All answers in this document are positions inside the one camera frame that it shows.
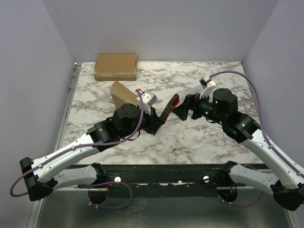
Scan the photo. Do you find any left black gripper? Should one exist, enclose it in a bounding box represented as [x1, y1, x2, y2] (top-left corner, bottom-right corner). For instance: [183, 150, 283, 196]
[120, 104, 165, 139]

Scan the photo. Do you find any red black utility knife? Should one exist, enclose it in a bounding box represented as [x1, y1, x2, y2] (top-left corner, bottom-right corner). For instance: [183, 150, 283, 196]
[160, 94, 180, 121]

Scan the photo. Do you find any brown cardboard express box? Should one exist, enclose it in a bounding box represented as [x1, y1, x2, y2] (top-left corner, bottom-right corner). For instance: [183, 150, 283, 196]
[109, 81, 138, 108]

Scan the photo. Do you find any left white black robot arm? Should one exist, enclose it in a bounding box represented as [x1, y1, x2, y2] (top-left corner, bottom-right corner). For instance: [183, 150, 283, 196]
[20, 104, 167, 201]

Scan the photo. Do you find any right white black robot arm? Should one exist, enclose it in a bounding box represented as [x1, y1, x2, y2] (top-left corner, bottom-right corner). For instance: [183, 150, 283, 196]
[173, 88, 304, 211]

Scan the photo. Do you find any taped brown cardboard box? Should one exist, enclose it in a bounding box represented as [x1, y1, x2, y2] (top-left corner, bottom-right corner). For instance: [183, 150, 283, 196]
[93, 53, 137, 81]

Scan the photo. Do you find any clear plastic container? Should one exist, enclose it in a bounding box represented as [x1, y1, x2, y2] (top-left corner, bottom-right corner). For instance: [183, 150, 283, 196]
[179, 85, 203, 103]

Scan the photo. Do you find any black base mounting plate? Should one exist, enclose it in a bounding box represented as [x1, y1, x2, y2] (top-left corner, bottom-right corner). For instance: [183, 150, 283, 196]
[93, 164, 233, 198]

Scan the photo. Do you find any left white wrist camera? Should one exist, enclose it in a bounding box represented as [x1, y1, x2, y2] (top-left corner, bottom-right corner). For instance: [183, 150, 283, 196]
[135, 89, 157, 114]

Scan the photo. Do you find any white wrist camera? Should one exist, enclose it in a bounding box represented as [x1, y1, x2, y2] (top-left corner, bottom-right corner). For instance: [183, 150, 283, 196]
[135, 89, 157, 114]
[199, 76, 216, 99]

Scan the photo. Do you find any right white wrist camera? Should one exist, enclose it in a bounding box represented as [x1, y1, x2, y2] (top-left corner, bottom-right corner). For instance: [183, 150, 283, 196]
[199, 76, 216, 99]

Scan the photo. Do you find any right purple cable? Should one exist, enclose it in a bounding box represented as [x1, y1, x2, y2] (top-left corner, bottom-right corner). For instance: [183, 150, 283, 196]
[205, 71, 300, 207]

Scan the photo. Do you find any aluminium frame rail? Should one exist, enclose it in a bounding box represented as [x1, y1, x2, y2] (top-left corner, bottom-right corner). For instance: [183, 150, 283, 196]
[52, 166, 276, 193]

